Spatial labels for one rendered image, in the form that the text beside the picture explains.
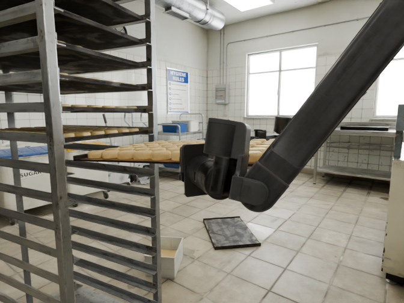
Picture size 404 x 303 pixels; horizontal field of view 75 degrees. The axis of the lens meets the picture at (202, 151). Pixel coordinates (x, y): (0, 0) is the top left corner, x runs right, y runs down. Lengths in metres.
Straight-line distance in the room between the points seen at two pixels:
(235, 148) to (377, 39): 0.23
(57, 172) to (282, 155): 0.63
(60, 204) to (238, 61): 5.38
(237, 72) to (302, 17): 1.56
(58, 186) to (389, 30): 0.79
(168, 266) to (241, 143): 1.63
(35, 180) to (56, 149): 2.49
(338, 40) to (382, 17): 4.89
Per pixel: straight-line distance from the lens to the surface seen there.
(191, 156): 0.50
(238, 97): 5.84
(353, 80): 0.40
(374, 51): 0.42
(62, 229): 0.88
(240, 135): 0.41
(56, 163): 0.83
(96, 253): 1.55
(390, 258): 2.21
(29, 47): 0.95
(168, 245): 2.23
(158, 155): 0.65
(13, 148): 1.48
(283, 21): 5.70
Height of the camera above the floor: 1.12
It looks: 8 degrees down
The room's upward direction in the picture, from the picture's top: straight up
